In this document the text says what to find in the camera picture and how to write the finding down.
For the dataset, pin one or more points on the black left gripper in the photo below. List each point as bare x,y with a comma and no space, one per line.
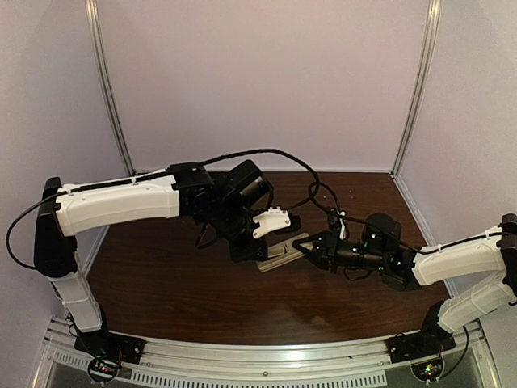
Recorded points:
241,254

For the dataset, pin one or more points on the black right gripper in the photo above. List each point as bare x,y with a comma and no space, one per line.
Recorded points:
325,257

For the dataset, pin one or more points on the white remote control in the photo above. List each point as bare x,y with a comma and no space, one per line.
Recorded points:
271,264

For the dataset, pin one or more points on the grey remote battery cover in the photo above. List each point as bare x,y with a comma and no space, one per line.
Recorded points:
280,249

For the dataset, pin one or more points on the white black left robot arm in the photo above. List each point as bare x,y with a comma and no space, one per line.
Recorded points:
222,201

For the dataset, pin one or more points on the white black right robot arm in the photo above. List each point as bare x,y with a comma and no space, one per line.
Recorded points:
406,269

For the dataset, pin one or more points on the right circuit board with LEDs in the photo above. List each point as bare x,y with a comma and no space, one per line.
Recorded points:
429,370

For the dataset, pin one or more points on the circuit board with leds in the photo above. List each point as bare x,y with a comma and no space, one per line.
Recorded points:
429,370
103,370

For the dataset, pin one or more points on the left circuit board with LEDs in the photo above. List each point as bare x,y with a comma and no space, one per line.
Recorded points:
103,370

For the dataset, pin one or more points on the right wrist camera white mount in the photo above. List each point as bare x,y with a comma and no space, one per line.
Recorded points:
336,223

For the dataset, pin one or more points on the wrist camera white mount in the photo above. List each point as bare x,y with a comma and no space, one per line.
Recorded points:
275,220
336,223

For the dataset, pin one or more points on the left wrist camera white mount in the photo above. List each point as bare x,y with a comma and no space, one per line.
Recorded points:
275,220

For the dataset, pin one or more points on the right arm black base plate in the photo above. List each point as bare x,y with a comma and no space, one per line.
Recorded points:
413,346

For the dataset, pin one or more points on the aluminium front rail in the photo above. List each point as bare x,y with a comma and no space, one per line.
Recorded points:
356,363

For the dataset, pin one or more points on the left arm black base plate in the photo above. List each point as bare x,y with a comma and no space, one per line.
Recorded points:
110,346

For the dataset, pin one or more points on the right aluminium frame post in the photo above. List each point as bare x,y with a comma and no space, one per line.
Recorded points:
431,28

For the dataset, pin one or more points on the aluminium frame post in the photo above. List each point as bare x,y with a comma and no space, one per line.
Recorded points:
93,19
431,28

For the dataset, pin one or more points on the left aluminium frame post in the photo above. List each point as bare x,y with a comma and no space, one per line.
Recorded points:
93,19

